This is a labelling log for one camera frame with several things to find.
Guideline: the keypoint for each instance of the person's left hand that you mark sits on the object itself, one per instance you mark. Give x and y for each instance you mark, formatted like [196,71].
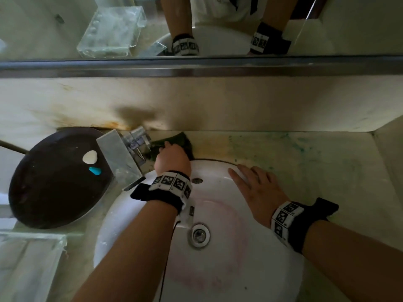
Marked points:
[173,158]

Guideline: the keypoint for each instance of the person's right hand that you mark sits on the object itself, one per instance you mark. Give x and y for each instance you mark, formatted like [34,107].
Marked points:
[261,194]

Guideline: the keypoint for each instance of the green scouring pad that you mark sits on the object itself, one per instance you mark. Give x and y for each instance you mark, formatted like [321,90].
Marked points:
[182,139]

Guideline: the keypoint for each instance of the clear acrylic tray box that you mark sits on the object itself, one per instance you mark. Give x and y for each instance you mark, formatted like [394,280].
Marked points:
[31,267]

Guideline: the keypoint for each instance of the person's left forearm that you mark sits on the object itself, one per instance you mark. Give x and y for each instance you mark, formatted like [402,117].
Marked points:
[132,254]

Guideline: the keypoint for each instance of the white round sink basin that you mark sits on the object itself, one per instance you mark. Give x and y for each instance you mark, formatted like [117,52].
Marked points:
[236,264]

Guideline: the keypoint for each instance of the black left wristband with markers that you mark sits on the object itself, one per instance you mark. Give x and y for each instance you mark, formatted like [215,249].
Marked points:
[170,188]

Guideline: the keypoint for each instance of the black wristband with markers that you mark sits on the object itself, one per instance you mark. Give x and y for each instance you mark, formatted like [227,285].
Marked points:
[170,188]
[302,223]

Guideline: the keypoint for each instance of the black right wristband with markers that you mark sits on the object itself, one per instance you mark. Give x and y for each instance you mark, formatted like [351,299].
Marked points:
[302,223]

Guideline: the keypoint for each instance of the chrome faucet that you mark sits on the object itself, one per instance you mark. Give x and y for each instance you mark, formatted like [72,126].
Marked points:
[119,157]

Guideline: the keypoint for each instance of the small teal item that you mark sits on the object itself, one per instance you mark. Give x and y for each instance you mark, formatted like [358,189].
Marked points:
[94,171]

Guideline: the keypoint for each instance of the small white soap piece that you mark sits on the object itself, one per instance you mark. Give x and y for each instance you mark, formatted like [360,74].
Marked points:
[89,157]

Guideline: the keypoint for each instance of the dark round tray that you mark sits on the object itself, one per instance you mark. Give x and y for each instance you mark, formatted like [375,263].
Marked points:
[47,191]

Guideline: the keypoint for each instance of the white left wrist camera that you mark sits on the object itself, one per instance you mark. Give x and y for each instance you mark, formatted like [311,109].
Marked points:
[189,213]

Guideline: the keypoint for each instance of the metal framed wall mirror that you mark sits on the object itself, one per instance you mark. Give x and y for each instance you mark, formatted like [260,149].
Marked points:
[47,28]

